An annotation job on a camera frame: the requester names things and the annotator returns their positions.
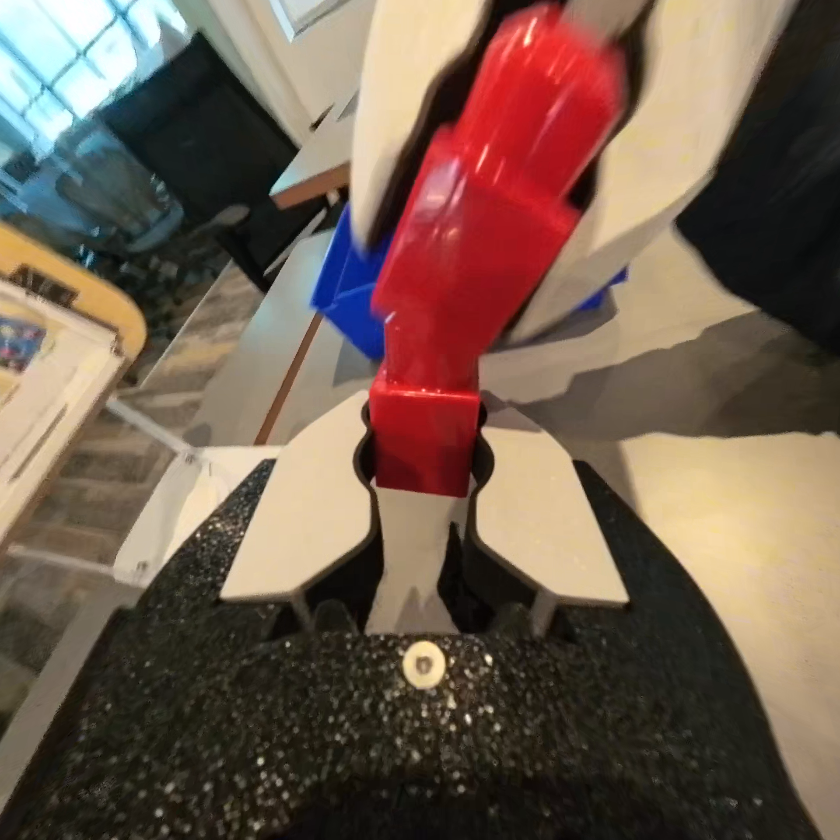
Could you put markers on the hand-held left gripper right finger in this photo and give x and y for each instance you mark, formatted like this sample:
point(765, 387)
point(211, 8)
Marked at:
point(544, 518)

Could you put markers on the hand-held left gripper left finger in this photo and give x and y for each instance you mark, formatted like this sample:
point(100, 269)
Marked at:
point(308, 518)

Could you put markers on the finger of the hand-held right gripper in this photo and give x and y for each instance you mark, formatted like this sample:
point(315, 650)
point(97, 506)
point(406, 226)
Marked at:
point(689, 118)
point(394, 79)

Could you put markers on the red mega block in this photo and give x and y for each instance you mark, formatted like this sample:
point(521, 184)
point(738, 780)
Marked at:
point(472, 262)
point(426, 439)

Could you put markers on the blue plastic bin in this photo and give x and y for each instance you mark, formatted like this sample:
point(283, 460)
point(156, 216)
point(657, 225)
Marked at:
point(348, 308)

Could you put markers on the person's right forearm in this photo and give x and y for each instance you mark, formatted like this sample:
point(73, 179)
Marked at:
point(774, 229)

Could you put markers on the white framed window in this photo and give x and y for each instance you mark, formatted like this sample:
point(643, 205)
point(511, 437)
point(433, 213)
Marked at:
point(315, 13)

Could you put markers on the grey table brown edge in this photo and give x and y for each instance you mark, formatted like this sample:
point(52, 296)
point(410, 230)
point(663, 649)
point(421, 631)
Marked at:
point(315, 164)

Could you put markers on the black mesh office chair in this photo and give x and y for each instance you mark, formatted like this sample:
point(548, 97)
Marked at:
point(197, 151)

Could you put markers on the white instruction poster sheet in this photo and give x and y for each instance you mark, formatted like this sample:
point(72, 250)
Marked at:
point(52, 394)

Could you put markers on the large grid window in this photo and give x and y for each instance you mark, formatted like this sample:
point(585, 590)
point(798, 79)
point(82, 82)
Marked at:
point(65, 59)

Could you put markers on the small black tag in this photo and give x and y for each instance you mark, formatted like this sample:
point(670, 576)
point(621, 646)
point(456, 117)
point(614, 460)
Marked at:
point(43, 285)

